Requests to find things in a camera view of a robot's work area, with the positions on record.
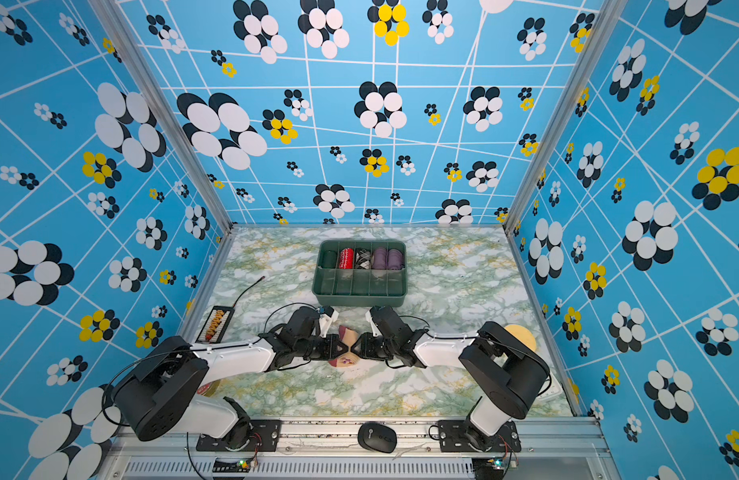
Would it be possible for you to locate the black tray with skewers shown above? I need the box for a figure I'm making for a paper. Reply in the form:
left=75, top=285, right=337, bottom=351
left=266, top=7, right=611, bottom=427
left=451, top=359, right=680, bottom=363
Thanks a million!
left=195, top=276, right=265, bottom=344

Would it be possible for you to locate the dark green rolled sock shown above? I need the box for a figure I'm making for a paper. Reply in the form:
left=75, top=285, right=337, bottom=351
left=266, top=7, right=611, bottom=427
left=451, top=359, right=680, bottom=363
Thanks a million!
left=319, top=250, right=338, bottom=269

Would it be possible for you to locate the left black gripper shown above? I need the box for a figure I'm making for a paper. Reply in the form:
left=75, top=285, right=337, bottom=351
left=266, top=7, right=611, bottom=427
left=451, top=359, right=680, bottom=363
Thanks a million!
left=296, top=335, right=350, bottom=362

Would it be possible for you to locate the yellow round sponge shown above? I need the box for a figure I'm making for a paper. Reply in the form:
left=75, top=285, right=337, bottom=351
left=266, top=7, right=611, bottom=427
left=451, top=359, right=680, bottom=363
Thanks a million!
left=505, top=324, right=537, bottom=353

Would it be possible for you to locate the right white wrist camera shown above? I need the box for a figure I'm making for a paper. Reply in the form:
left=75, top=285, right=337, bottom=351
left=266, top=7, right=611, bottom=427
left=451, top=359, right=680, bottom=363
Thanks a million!
left=365, top=311, right=381, bottom=337

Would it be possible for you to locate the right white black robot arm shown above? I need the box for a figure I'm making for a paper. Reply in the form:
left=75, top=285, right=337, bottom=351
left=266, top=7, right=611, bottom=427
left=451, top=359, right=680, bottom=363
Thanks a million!
left=350, top=306, right=553, bottom=440

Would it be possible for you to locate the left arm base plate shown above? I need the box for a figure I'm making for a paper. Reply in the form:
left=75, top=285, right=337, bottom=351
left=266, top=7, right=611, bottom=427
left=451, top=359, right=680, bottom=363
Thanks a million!
left=195, top=419, right=282, bottom=453

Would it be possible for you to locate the right green circuit board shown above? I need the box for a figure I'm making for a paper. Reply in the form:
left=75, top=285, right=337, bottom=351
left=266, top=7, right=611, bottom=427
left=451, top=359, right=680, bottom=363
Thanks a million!
left=473, top=458, right=511, bottom=479

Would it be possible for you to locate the red rolled sock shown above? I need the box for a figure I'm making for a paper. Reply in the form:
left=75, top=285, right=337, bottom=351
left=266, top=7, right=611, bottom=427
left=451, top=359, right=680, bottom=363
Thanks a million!
left=337, top=247, right=355, bottom=270

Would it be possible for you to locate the black white argyle rolled sock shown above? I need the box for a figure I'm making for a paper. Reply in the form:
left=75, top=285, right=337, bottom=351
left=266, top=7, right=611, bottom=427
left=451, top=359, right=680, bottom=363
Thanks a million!
left=353, top=247, right=373, bottom=270

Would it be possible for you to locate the green circuit board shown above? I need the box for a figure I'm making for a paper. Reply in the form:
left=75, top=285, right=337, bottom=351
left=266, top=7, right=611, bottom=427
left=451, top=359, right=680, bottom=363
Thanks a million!
left=212, top=459, right=251, bottom=474
left=473, top=458, right=511, bottom=479

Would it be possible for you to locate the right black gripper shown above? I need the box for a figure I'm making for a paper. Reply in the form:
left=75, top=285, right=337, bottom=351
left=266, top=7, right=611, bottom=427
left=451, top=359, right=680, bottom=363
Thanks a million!
left=349, top=333, right=401, bottom=360

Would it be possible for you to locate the left green circuit board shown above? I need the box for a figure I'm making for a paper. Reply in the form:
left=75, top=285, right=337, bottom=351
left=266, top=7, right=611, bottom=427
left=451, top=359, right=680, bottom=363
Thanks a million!
left=212, top=459, right=251, bottom=474

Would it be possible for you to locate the aluminium front rail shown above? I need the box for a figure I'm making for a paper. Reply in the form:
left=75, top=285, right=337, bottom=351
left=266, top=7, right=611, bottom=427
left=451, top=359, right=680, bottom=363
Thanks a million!
left=98, top=417, right=621, bottom=479

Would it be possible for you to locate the beige purple striped sock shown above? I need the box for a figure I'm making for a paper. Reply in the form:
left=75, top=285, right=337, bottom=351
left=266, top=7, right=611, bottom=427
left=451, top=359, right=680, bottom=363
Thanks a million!
left=329, top=325, right=360, bottom=368

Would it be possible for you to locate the black computer mouse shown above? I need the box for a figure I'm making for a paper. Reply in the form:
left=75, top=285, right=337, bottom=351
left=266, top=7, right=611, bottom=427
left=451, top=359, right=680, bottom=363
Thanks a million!
left=357, top=421, right=397, bottom=454

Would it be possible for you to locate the green plastic organizer tray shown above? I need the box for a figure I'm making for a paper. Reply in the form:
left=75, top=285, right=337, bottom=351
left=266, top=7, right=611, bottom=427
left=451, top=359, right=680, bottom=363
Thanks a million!
left=311, top=238, right=407, bottom=307

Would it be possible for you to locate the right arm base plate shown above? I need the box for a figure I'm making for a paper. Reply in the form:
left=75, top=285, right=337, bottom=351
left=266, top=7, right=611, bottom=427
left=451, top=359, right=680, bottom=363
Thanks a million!
left=437, top=420, right=521, bottom=454

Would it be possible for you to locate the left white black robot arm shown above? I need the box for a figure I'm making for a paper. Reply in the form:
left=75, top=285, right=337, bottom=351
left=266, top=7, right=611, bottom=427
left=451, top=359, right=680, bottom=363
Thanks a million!
left=104, top=306, right=348, bottom=451

